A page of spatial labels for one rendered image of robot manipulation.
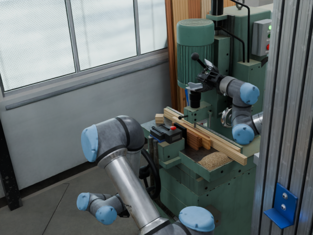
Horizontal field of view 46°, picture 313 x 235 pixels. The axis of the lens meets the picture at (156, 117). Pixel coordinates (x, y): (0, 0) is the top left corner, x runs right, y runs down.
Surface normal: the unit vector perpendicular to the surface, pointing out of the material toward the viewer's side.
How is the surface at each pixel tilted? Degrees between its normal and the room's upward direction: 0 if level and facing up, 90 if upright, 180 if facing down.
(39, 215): 0
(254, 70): 90
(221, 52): 90
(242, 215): 90
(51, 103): 90
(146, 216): 47
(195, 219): 8
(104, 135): 41
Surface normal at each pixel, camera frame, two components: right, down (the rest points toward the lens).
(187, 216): 0.06, -0.93
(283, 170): -0.91, 0.22
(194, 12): 0.63, 0.27
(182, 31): -0.69, 0.35
